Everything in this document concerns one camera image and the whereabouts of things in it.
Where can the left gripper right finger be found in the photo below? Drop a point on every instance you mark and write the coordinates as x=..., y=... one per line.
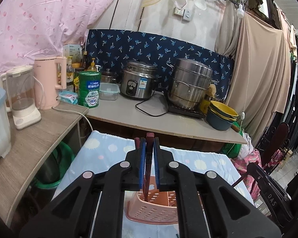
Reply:
x=207, y=205

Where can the wet wipes pack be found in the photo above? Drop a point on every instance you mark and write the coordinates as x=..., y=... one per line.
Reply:
x=68, y=97

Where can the green milk powder can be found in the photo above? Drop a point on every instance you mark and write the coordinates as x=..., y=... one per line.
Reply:
x=88, y=88

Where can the pink dotted curtain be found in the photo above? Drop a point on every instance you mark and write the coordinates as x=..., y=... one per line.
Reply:
x=31, y=29

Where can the green plastic basin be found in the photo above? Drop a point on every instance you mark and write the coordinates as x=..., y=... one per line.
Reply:
x=54, y=168

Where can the white blender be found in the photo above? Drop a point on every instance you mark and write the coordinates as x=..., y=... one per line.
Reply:
x=20, y=91

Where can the navy floral cloth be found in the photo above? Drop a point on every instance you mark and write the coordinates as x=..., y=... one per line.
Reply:
x=112, y=49

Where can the sauce bottle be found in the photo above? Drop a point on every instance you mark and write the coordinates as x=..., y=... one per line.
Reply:
x=70, y=75

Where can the small steel lidded pot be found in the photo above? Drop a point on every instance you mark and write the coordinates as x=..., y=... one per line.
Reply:
x=108, y=76

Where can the steel rice cooker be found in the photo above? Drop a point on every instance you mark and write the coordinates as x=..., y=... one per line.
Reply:
x=138, y=80

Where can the clear food container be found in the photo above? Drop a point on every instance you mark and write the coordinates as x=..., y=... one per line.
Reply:
x=109, y=91

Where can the wall power socket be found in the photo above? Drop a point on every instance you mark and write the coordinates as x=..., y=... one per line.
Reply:
x=185, y=14

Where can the pink perforated utensil holder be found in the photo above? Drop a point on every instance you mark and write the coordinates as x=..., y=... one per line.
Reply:
x=160, y=208

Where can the beige hanging cloth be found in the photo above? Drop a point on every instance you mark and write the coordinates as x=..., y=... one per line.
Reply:
x=262, y=71

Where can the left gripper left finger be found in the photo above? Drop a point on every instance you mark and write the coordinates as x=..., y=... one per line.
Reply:
x=92, y=205

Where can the yellow pump bottle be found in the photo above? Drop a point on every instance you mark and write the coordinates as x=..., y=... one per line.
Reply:
x=92, y=66

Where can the white hanging strainer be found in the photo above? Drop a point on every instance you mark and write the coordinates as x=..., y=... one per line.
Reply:
x=200, y=4

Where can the white carton box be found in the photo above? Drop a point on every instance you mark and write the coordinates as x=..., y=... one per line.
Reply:
x=74, y=51

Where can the blue dotted tablecloth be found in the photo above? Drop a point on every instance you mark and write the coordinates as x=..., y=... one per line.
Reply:
x=101, y=151

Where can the pink electric kettle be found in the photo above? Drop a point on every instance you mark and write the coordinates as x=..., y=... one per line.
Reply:
x=50, y=77

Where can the dark maroon chopstick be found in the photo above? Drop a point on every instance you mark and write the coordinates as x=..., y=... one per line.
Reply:
x=148, y=163
x=137, y=142

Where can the black induction cooker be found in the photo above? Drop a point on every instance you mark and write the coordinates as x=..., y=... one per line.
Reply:
x=183, y=112

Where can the brown plush toy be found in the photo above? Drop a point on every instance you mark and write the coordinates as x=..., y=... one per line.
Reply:
x=210, y=93

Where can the large steel steamer pot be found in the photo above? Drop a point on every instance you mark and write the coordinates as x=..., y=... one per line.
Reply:
x=189, y=84

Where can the hanging clothes rack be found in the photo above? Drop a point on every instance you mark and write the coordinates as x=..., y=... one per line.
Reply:
x=290, y=116

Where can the stacked blue yellow bowls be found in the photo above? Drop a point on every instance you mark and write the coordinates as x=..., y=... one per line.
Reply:
x=220, y=116

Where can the white light bulb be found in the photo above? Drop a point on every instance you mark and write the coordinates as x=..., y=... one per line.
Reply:
x=240, y=11

